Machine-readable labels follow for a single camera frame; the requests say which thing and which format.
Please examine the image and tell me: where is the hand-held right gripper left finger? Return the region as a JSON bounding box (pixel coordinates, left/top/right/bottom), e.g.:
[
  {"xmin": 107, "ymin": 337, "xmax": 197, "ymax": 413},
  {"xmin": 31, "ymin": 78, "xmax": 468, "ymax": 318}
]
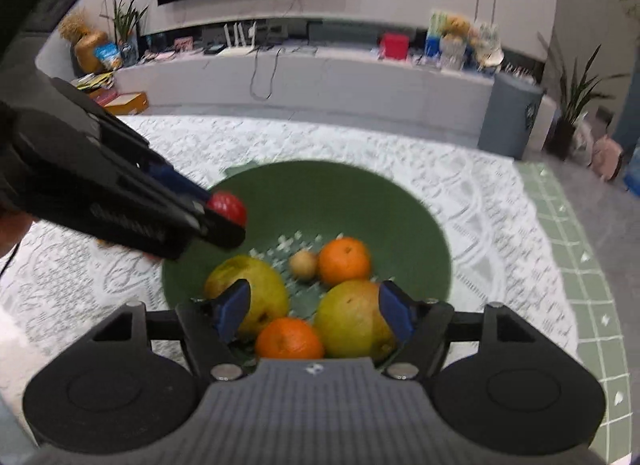
[{"xmin": 90, "ymin": 279, "xmax": 251, "ymax": 381}]

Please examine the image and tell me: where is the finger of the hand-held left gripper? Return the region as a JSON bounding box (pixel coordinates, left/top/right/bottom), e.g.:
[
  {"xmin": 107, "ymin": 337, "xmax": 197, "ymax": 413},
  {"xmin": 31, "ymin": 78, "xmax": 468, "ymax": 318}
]
[
  {"xmin": 100, "ymin": 115, "xmax": 212, "ymax": 207},
  {"xmin": 90, "ymin": 189, "xmax": 247, "ymax": 262}
]

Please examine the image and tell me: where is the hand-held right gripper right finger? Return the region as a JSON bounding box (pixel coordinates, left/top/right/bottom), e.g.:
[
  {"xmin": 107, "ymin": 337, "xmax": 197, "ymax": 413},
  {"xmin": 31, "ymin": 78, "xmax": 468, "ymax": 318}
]
[{"xmin": 378, "ymin": 281, "xmax": 554, "ymax": 381}]

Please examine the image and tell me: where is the green apple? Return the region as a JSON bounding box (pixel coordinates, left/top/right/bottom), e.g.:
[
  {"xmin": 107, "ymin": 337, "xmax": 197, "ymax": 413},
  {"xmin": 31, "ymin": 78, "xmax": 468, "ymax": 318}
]
[{"xmin": 203, "ymin": 254, "xmax": 290, "ymax": 342}]

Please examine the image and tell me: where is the red-green mango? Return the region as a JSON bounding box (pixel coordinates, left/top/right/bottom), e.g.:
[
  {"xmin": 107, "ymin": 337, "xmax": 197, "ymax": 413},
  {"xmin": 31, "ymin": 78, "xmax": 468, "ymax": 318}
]
[{"xmin": 313, "ymin": 279, "xmax": 401, "ymax": 360}]

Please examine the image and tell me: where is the red tomato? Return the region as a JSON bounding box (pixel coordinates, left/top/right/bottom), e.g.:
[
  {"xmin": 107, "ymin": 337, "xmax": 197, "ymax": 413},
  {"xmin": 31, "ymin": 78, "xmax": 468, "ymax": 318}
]
[{"xmin": 208, "ymin": 190, "xmax": 248, "ymax": 227}]

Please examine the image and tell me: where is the orange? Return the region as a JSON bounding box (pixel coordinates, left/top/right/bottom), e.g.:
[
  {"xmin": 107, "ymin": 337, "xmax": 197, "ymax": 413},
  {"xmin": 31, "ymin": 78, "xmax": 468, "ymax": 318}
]
[
  {"xmin": 254, "ymin": 317, "xmax": 326, "ymax": 360},
  {"xmin": 318, "ymin": 238, "xmax": 373, "ymax": 288}
]

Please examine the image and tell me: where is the small brown kiwi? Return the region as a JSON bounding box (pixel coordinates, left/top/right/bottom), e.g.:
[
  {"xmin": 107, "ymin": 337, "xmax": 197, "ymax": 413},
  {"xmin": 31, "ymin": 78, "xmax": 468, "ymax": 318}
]
[{"xmin": 289, "ymin": 250, "xmax": 320, "ymax": 280}]

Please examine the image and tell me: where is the green colander bowl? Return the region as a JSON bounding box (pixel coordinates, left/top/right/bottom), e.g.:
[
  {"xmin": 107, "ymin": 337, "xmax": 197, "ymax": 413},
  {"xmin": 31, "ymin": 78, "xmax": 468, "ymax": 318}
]
[{"xmin": 161, "ymin": 160, "xmax": 454, "ymax": 367}]

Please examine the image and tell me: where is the person's left hand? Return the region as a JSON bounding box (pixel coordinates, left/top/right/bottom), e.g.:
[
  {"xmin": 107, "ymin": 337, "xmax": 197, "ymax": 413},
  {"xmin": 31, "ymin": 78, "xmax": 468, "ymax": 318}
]
[{"xmin": 0, "ymin": 211, "xmax": 34, "ymax": 258}]

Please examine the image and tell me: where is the orange cardboard box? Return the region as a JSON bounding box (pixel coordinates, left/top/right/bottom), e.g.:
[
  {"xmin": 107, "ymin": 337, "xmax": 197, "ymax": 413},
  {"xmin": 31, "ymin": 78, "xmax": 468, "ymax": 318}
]
[{"xmin": 104, "ymin": 91, "xmax": 150, "ymax": 116}]

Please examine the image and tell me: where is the gold vase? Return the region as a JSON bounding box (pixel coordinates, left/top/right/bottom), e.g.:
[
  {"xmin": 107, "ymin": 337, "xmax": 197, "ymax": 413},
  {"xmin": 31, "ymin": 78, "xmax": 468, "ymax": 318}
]
[{"xmin": 74, "ymin": 30, "xmax": 109, "ymax": 74}]

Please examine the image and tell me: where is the blue snack bag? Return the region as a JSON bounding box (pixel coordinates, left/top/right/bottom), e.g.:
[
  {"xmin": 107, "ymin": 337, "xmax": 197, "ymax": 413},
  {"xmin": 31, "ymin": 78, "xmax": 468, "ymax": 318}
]
[{"xmin": 94, "ymin": 42, "xmax": 124, "ymax": 70}]

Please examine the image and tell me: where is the white lace tablecloth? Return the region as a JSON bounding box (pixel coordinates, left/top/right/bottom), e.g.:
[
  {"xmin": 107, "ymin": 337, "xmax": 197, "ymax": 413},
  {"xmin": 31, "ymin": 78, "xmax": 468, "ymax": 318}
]
[{"xmin": 0, "ymin": 114, "xmax": 582, "ymax": 446}]

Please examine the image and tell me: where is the dried flower bunch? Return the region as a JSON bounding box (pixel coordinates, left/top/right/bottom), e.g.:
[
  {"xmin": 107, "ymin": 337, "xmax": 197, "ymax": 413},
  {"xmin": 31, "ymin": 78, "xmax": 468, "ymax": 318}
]
[{"xmin": 58, "ymin": 12, "xmax": 91, "ymax": 41}]

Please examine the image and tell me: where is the green plant glass vase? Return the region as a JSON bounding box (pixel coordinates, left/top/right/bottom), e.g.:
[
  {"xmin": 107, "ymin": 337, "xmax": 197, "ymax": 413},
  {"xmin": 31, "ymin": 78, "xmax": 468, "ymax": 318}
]
[{"xmin": 102, "ymin": 0, "xmax": 151, "ymax": 67}]

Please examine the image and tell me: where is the white router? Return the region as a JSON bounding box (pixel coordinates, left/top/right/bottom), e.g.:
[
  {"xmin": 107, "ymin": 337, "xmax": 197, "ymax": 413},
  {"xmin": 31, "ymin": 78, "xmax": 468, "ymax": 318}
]
[{"xmin": 221, "ymin": 22, "xmax": 259, "ymax": 54}]

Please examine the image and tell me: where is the green grid table mat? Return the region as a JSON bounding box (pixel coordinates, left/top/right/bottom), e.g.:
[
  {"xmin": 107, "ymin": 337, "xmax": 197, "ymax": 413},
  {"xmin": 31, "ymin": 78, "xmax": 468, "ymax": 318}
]
[{"xmin": 514, "ymin": 159, "xmax": 632, "ymax": 465}]

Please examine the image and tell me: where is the white television console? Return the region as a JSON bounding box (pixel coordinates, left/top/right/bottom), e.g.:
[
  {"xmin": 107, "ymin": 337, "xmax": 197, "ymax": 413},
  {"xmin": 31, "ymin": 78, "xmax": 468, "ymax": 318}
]
[{"xmin": 112, "ymin": 19, "xmax": 557, "ymax": 147}]

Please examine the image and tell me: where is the grey trash can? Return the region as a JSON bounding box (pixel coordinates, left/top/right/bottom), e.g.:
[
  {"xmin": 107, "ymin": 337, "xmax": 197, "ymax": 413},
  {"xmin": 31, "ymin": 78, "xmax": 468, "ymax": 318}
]
[{"xmin": 478, "ymin": 70, "xmax": 545, "ymax": 160}]

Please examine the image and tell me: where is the potted plant black pot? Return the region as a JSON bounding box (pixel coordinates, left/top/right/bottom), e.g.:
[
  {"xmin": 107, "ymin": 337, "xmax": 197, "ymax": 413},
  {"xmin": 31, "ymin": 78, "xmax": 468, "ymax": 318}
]
[{"xmin": 537, "ymin": 32, "xmax": 629, "ymax": 160}]

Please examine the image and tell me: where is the red box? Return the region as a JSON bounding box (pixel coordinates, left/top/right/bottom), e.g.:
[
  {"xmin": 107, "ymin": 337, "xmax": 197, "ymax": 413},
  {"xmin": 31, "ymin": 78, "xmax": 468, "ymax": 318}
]
[{"xmin": 379, "ymin": 32, "xmax": 409, "ymax": 61}]

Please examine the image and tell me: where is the pink heater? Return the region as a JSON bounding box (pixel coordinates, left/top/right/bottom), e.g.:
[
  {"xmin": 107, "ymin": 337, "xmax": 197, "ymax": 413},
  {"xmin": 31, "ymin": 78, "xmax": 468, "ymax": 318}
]
[{"xmin": 591, "ymin": 134, "xmax": 625, "ymax": 181}]

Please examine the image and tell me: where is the blue water bottle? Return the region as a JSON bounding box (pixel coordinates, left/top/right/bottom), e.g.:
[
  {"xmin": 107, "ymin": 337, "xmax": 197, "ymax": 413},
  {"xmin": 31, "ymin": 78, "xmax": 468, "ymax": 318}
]
[{"xmin": 624, "ymin": 144, "xmax": 640, "ymax": 192}]

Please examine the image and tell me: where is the teddy bear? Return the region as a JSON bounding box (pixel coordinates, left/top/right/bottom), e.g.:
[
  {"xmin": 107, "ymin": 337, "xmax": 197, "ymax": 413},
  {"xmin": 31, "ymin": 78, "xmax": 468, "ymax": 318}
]
[{"xmin": 444, "ymin": 14, "xmax": 472, "ymax": 42}]

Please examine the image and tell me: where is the black cable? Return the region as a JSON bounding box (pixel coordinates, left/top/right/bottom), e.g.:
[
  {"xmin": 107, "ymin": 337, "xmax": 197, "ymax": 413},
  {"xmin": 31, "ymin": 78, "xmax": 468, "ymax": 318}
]
[{"xmin": 249, "ymin": 44, "xmax": 281, "ymax": 101}]

